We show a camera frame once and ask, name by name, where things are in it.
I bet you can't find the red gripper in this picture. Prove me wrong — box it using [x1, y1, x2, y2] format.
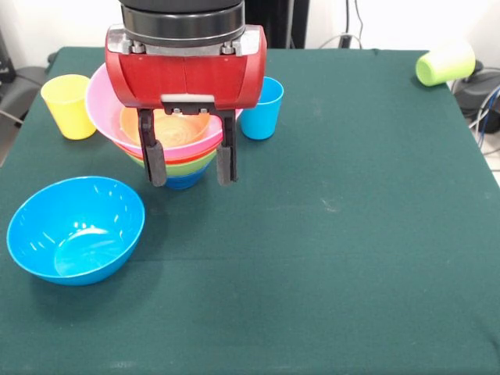
[104, 23, 269, 188]

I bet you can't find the large orange bowl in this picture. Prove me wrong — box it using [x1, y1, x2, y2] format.
[115, 138, 223, 165]

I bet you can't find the green bowl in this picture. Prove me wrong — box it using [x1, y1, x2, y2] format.
[134, 150, 220, 177]

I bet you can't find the small orange bowl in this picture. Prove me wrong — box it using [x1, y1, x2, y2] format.
[119, 105, 213, 150]

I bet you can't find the large pink bowl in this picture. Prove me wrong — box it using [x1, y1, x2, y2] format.
[84, 64, 245, 157]

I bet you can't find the small dark blue bowl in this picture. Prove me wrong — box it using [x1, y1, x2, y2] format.
[163, 166, 208, 191]

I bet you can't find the light blue cup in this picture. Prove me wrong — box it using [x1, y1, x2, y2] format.
[238, 77, 285, 141]

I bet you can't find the yellow cup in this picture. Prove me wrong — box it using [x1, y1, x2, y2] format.
[40, 73, 98, 141]

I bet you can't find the large light blue bowl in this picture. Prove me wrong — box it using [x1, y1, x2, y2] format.
[5, 175, 146, 287]

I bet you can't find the dark green table cloth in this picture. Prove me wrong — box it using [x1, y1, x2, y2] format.
[0, 45, 500, 375]

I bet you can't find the grey chair base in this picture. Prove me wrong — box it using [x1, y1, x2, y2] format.
[0, 65, 50, 118]
[451, 64, 500, 118]

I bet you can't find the light green cup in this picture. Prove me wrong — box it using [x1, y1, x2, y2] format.
[414, 38, 477, 88]

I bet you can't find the tangled cable bundle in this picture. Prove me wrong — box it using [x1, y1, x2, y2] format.
[467, 84, 500, 155]

